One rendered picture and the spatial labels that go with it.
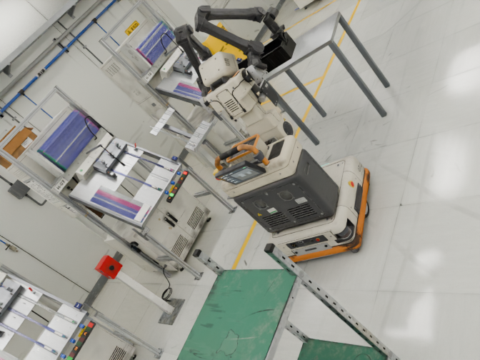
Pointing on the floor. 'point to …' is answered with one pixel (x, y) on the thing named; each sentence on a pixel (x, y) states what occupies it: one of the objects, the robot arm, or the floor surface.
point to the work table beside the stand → (328, 30)
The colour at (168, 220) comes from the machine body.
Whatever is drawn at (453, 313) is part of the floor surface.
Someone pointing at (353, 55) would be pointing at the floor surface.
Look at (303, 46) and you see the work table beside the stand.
